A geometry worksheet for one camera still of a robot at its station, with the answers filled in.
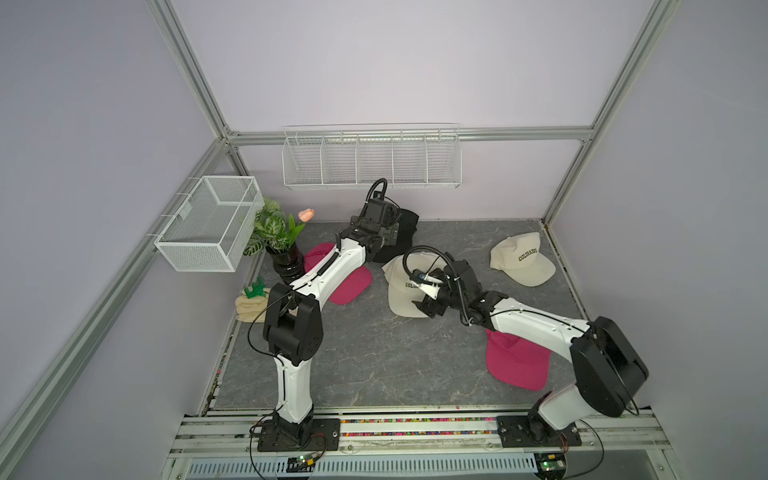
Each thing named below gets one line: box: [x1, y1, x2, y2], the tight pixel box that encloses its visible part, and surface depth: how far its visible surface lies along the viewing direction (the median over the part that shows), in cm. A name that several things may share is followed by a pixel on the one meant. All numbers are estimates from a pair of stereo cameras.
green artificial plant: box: [243, 198, 306, 256], surface depth 85 cm
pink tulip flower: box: [298, 208, 316, 223], surface depth 88 cm
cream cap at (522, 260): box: [490, 232, 557, 287], surface depth 107 cm
